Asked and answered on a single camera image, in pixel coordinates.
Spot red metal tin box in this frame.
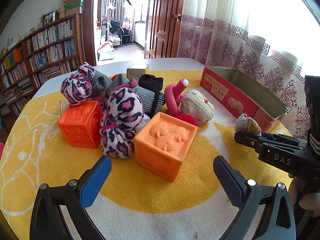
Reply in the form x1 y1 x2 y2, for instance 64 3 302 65
200 66 290 132

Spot red yarn ball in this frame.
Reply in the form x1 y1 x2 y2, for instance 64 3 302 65
175 113 198 126

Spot cream pink sock bundle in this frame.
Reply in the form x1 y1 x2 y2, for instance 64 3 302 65
180 90 214 125

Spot light orange embossed cube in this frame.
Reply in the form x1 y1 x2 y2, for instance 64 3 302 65
134 112 198 181

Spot pink rubber ring toy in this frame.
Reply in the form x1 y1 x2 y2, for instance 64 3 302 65
164 79 189 117

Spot bright orange embossed cube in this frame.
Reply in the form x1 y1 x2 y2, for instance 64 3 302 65
58 101 101 148

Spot grey striped sock bundle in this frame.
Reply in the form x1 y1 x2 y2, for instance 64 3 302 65
106 74 165 118

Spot clear plastic packet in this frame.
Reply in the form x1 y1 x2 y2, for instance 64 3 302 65
59 101 70 117

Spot black knit sock bundle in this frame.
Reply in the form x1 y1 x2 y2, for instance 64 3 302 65
138 74 163 92

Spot large leopard print sock bundle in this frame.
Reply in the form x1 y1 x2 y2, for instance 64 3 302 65
100 79 144 159

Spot small cardboard box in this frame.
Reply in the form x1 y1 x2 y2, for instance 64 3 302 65
126 64 149 82

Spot grey knit sock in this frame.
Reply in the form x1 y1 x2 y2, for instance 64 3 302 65
90 71 112 98

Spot right gloved hand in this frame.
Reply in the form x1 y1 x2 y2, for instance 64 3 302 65
288 173 320 218

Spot yellow white towel mat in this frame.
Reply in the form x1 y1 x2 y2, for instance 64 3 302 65
1 77 291 239

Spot patterned purple curtain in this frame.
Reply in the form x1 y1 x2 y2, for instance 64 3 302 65
177 0 319 139

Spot brown wooden door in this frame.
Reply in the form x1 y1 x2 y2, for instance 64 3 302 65
144 0 184 59

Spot wooden bookshelf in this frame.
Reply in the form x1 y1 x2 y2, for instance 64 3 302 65
1 14 85 116

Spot stacked red green boxes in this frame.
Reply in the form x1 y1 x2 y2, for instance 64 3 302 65
63 0 84 16

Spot picture frame on shelf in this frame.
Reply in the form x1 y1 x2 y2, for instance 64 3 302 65
42 10 59 25

